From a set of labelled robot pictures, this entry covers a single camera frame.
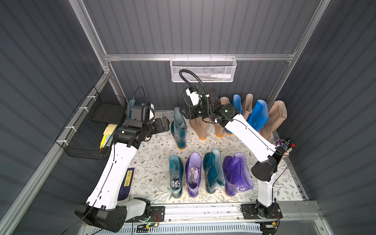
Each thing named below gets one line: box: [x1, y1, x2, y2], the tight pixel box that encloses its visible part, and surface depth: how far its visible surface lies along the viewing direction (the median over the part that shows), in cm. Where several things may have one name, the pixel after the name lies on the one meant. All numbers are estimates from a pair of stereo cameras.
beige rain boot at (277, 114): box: [259, 99, 288, 141], surface depth 88 cm
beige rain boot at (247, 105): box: [242, 93, 254, 118], surface depth 92 cm
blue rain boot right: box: [247, 99, 270, 133], surface depth 89 cm
